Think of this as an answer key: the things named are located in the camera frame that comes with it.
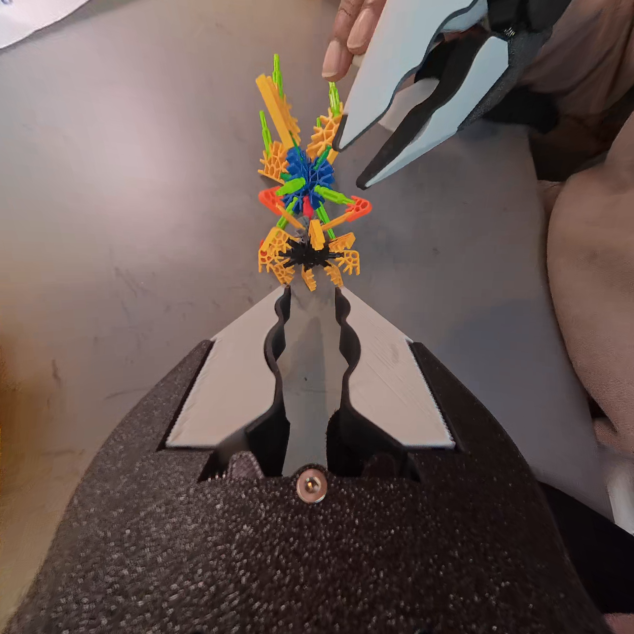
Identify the printed instruction sheet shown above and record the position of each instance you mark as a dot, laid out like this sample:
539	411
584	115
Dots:
24	20

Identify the grey desk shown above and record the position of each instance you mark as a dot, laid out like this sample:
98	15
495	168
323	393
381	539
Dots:
148	198

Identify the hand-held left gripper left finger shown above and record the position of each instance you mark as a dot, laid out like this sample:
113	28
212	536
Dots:
223	396

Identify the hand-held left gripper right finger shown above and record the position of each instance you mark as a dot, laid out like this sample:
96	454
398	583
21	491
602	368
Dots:
396	396

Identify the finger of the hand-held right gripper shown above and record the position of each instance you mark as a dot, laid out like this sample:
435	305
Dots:
475	84
386	74

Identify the black chair armrest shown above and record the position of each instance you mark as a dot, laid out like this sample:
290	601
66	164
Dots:
569	153

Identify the colourful toy construction model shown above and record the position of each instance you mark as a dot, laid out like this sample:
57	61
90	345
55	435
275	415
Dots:
307	171

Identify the person's right hand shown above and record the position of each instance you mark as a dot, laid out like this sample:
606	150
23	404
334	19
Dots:
356	24

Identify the person's brown hoodie torso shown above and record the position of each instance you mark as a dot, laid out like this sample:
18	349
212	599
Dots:
594	297

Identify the person's right forearm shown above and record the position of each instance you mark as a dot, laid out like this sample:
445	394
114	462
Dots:
594	49

